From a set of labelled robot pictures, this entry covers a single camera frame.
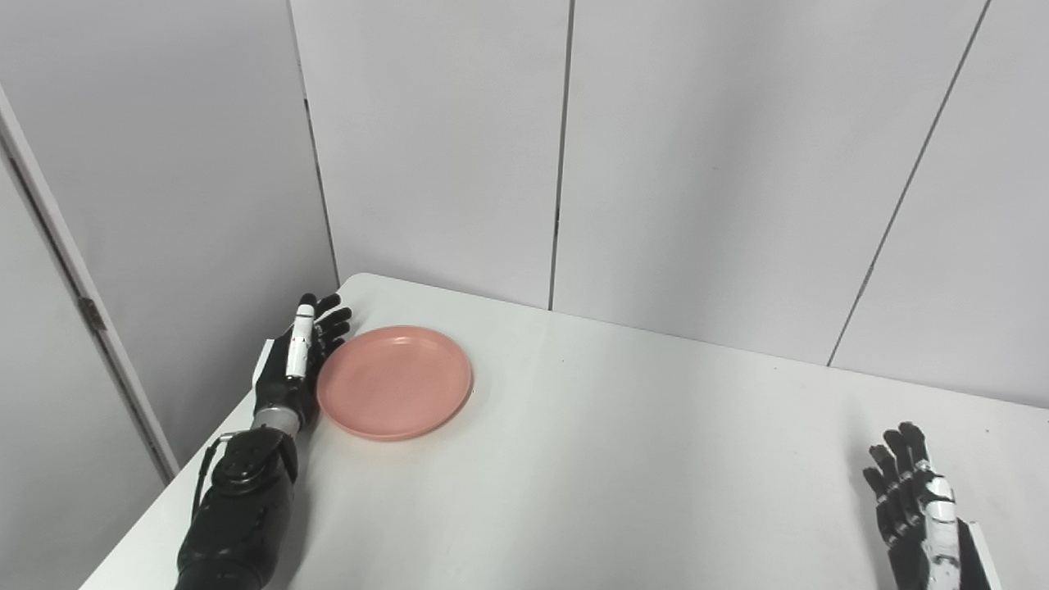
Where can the pink round plate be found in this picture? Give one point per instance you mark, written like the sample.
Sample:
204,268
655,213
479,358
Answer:
393,381

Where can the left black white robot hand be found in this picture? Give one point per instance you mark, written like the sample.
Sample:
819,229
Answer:
283,385

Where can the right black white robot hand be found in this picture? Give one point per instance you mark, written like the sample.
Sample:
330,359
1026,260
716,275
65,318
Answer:
934,533

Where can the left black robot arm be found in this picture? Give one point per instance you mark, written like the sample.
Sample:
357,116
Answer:
242,508

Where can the metal door hinge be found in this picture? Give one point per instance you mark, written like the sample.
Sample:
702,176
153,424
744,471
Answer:
93,314

